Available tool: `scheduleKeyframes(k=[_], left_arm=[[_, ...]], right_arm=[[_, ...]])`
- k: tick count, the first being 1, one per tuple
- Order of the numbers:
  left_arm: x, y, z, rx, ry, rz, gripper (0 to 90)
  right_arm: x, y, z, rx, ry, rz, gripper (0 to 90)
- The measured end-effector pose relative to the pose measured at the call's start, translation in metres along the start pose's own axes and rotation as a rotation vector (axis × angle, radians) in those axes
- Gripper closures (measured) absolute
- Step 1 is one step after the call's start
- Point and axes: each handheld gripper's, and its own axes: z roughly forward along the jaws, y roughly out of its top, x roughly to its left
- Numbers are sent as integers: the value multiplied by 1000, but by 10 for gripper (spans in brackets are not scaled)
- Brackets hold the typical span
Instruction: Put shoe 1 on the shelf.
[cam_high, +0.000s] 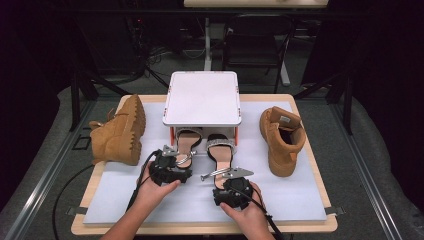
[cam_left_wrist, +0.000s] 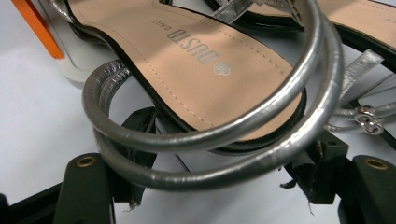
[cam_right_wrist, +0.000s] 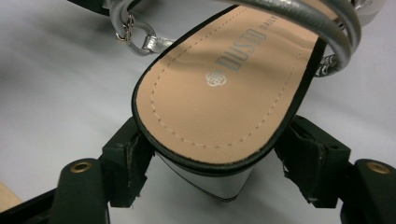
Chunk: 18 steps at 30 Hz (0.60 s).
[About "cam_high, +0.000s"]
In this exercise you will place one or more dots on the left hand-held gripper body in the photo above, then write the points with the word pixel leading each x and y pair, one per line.
pixel 165 168

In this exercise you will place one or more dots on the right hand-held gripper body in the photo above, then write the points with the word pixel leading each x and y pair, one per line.
pixel 240 191

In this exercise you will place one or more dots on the tan suede boot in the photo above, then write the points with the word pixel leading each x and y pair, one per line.
pixel 280 150
pixel 116 133

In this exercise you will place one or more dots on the white shoe rack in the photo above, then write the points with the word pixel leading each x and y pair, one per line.
pixel 201 100

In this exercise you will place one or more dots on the person's right hand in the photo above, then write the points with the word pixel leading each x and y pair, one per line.
pixel 248 216

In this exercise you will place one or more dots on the person's left hand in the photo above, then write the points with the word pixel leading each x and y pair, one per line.
pixel 150 195

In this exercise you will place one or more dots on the white foam mat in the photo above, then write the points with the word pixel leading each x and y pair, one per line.
pixel 186 206

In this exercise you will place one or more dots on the grey tape piece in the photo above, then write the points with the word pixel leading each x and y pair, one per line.
pixel 335 210
pixel 76 211

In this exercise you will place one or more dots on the black metal stand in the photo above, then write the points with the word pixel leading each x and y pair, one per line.
pixel 76 100
pixel 347 103

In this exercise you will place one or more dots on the white desk with legs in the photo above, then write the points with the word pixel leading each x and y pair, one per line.
pixel 207 43

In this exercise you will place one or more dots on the black chair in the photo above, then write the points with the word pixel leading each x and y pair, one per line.
pixel 253 43

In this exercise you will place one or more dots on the aluminium frame rail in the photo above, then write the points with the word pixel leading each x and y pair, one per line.
pixel 366 173
pixel 46 176

